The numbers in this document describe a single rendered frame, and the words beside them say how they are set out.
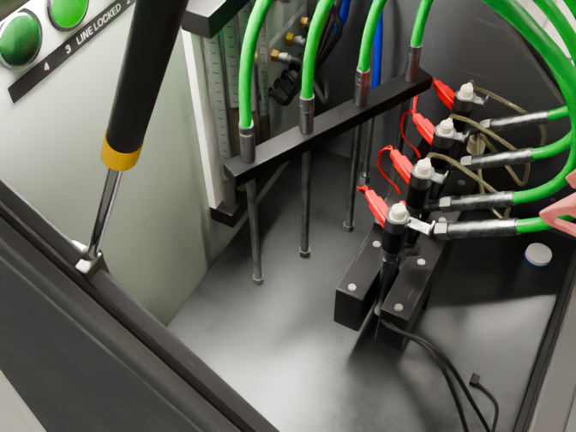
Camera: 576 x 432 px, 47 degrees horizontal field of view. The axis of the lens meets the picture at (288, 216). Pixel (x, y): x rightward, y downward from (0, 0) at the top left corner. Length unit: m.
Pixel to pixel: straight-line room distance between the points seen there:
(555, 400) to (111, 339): 0.56
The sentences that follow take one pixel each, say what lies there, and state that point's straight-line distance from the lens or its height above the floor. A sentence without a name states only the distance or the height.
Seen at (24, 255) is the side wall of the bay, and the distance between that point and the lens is 0.48.
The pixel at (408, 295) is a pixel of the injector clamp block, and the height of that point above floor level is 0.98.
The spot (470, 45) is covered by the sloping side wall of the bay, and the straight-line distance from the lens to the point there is 0.99.
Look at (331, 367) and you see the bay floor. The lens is 0.97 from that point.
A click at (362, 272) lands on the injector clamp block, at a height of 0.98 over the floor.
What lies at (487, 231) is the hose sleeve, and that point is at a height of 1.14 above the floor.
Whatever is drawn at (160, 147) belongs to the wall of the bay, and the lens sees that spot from 0.81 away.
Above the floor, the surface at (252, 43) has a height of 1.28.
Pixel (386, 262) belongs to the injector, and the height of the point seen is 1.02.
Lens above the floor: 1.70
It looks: 50 degrees down
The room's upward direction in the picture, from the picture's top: 1 degrees counter-clockwise
